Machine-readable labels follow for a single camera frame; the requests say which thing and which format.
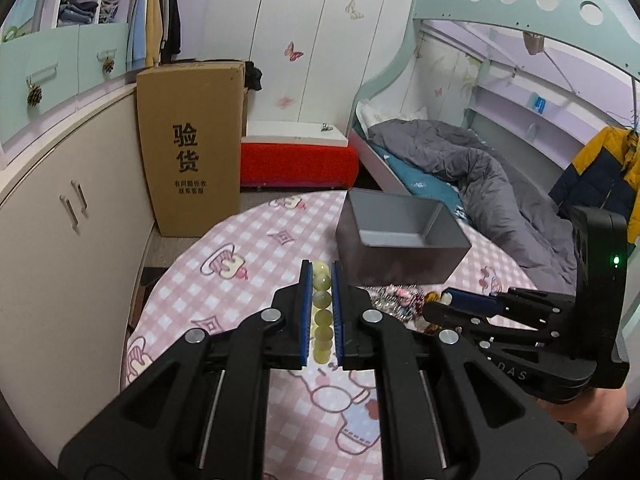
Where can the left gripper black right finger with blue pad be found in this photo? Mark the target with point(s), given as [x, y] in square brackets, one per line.
[445, 410]

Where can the red storage bench white top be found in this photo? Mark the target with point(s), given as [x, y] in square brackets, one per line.
[296, 155]

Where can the mint green bunk bed frame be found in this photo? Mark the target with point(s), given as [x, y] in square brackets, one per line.
[534, 79]

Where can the pink checkered cartoon tablecloth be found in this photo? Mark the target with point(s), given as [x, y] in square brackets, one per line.
[322, 421]

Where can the teal bed sheet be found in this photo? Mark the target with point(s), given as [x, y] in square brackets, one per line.
[418, 183]

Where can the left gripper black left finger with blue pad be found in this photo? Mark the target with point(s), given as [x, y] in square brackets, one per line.
[199, 411]

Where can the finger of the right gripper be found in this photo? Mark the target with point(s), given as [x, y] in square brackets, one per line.
[468, 320]
[515, 303]

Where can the grey metal tin box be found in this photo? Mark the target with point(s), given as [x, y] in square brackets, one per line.
[389, 239]

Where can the grey duvet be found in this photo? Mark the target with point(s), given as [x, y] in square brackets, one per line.
[502, 204]

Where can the tall brown cardboard box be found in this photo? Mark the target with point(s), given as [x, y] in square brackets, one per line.
[190, 120]

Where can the pile of mixed jewelry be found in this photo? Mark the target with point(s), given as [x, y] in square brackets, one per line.
[407, 303]

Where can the hanging clothes row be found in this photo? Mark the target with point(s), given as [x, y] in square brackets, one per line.
[154, 33]

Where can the person's right hand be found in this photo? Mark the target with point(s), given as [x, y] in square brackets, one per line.
[597, 414]

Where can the mint drawer shelf unit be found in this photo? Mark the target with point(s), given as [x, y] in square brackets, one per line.
[57, 55]

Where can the white wardrobe with butterflies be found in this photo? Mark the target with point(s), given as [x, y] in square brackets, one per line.
[314, 54]

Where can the yellow navy puffer jacket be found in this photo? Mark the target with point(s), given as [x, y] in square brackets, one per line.
[605, 174]

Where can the beige low cabinet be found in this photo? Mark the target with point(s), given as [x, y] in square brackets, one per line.
[75, 222]

